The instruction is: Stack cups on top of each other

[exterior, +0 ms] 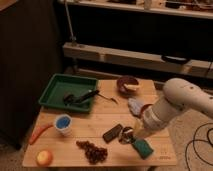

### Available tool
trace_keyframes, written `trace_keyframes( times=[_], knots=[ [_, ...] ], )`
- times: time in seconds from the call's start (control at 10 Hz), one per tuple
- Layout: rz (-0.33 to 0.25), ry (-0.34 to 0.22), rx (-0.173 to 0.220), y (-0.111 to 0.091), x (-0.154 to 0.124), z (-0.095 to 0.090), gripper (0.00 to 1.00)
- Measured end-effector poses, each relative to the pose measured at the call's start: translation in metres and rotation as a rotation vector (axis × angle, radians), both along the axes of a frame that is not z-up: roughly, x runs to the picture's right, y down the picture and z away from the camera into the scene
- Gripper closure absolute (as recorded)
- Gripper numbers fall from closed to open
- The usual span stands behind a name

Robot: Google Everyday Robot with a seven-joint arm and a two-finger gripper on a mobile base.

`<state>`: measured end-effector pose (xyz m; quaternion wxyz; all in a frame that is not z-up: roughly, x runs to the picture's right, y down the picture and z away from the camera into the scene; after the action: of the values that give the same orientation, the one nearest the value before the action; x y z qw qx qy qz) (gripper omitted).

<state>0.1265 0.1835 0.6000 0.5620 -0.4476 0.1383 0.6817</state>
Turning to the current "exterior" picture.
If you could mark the dark metallic gripper finger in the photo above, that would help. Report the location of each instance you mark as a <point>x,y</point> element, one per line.
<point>126,135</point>

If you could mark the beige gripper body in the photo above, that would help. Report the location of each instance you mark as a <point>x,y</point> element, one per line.
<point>139,131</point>

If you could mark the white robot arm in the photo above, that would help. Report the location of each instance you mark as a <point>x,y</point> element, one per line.
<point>178,97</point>

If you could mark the dark brown chocolate bar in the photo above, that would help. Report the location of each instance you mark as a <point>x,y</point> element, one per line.
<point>112,133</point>

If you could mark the green sponge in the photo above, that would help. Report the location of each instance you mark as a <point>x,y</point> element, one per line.
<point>143,148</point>

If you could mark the bunch of dark grapes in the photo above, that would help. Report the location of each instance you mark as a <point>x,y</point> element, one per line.
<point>93,153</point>

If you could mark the yellow banana piece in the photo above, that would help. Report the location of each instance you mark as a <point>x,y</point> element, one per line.
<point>131,87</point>

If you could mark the small dark spoon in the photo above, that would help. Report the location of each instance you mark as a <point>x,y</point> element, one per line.
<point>108,98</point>

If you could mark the dark red bowl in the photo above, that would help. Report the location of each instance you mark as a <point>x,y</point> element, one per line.
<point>126,80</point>

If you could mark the white cup blue inside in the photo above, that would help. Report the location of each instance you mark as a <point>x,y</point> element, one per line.
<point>62,124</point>

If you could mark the black brush in tray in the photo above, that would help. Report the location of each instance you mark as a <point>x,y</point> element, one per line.
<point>71,99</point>

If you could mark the black object on shelf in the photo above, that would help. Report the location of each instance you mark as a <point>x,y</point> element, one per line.
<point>175,60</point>

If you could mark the green plastic tray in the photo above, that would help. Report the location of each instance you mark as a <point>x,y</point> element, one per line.
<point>61,85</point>

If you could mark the red yellow apple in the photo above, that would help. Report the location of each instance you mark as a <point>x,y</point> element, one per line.
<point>44,158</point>

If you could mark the white wooden shelf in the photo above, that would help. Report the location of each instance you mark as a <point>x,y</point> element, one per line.
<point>137,60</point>

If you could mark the orange carrot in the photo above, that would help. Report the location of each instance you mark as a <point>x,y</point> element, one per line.
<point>37,133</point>

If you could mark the metal lamp pole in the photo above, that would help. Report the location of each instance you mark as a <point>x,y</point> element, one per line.
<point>72,36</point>

